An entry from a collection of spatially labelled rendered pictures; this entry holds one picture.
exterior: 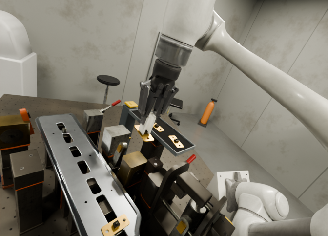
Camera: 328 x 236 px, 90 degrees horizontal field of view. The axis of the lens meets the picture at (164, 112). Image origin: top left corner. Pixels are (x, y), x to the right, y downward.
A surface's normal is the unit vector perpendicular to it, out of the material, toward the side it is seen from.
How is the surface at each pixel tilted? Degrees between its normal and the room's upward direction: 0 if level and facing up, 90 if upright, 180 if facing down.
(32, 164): 0
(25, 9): 90
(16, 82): 90
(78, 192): 0
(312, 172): 90
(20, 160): 0
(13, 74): 90
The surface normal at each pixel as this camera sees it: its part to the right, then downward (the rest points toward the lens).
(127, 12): 0.38, 0.50
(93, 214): 0.30, -0.86
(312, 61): -0.88, -0.08
